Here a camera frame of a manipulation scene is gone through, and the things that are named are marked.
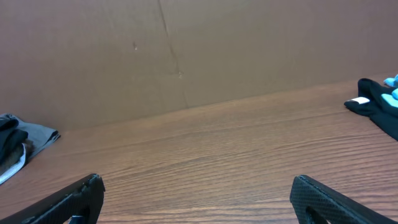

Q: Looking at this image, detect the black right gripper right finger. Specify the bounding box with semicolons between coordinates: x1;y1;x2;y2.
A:
290;175;397;224

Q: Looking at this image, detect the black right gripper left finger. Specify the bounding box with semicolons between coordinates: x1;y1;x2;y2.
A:
1;174;105;224

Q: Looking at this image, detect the light blue printed t-shirt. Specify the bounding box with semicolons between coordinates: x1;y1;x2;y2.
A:
382;75;398;108

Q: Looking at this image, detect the folded grey garment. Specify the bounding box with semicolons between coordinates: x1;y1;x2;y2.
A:
0;113;61;166

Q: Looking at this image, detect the black unfolded shirt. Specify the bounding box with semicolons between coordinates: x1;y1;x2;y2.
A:
344;78;397;140

